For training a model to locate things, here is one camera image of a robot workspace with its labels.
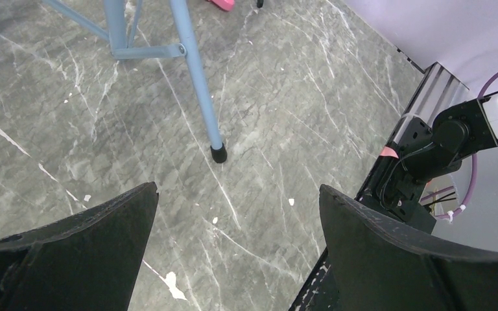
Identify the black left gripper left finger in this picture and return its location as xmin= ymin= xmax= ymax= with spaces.
xmin=0 ymin=182 xmax=159 ymax=310

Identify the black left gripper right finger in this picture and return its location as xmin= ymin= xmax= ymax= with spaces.
xmin=319 ymin=185 xmax=498 ymax=310

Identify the light blue music stand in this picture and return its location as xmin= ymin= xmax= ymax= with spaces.
xmin=44 ymin=0 xmax=228 ymax=163

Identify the pink microphone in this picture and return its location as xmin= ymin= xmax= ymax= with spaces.
xmin=208 ymin=0 xmax=235 ymax=12

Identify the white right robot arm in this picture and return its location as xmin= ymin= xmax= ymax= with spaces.
xmin=377 ymin=91 xmax=498 ymax=209

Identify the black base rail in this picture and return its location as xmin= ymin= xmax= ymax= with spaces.
xmin=289 ymin=117 xmax=436 ymax=310

